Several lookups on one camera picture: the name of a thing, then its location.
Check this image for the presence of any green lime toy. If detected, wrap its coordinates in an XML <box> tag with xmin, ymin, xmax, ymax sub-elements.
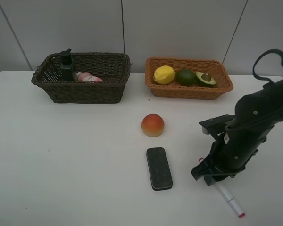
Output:
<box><xmin>175</xmin><ymin>69</ymin><xmax>196</xmax><ymax>86</ymax></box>

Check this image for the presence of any dark green pump bottle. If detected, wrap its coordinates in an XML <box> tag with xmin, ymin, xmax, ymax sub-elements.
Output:
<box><xmin>60</xmin><ymin>48</ymin><xmax>76</xmax><ymax>82</ymax></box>

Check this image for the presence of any dark brown wicker basket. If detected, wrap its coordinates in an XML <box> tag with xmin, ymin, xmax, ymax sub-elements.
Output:
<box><xmin>31</xmin><ymin>52</ymin><xmax>131</xmax><ymax>104</ymax></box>

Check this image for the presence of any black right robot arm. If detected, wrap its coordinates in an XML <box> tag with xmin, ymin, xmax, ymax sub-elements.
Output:
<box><xmin>191</xmin><ymin>79</ymin><xmax>283</xmax><ymax>186</ymax></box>

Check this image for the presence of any dark grey board eraser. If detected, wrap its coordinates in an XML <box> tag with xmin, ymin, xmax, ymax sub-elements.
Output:
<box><xmin>146</xmin><ymin>147</ymin><xmax>173</xmax><ymax>191</ymax></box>

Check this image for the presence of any pink bottle white cap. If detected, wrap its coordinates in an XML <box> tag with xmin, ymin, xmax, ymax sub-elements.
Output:
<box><xmin>76</xmin><ymin>72</ymin><xmax>103</xmax><ymax>82</ymax></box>

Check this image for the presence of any orange peach toy fruit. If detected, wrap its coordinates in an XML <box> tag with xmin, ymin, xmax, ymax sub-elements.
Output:
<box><xmin>141</xmin><ymin>114</ymin><xmax>165</xmax><ymax>137</ymax></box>

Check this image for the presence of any halved avocado toy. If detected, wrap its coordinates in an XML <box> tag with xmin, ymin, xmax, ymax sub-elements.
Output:
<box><xmin>196</xmin><ymin>72</ymin><xmax>216</xmax><ymax>87</ymax></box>

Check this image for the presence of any orange wicker basket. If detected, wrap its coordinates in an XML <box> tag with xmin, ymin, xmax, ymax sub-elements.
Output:
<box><xmin>145</xmin><ymin>57</ymin><xmax>233</xmax><ymax>100</ymax></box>

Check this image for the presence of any yellow lemon toy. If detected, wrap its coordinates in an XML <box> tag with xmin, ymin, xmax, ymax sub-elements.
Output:
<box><xmin>153</xmin><ymin>65</ymin><xmax>175</xmax><ymax>85</ymax></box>

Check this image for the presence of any white pink-capped marker pen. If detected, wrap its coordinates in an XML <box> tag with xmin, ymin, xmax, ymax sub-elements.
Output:
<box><xmin>198</xmin><ymin>157</ymin><xmax>246</xmax><ymax>218</ymax></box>

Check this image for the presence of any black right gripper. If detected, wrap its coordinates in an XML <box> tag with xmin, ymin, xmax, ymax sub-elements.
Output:
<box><xmin>191</xmin><ymin>114</ymin><xmax>273</xmax><ymax>186</ymax></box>

